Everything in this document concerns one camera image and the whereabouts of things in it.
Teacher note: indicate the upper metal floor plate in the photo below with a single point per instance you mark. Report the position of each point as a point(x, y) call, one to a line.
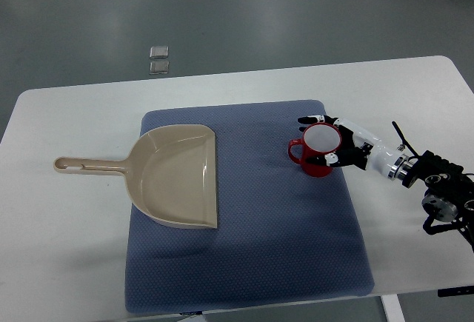
point(158, 52)

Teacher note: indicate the red cup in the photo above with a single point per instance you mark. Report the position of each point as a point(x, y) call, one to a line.
point(317, 139)

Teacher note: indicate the beige plastic dustpan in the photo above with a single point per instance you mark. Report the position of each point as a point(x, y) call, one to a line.
point(170, 175)

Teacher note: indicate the white table leg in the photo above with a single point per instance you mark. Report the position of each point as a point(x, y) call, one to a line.
point(392, 308)

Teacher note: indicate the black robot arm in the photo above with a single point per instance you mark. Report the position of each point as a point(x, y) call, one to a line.
point(448, 200)

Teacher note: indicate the black table control panel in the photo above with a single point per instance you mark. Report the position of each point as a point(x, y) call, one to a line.
point(457, 291)

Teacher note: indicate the blue-grey mat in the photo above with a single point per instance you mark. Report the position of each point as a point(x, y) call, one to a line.
point(283, 236)

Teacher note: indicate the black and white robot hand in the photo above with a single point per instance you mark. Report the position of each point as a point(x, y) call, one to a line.
point(358, 147)

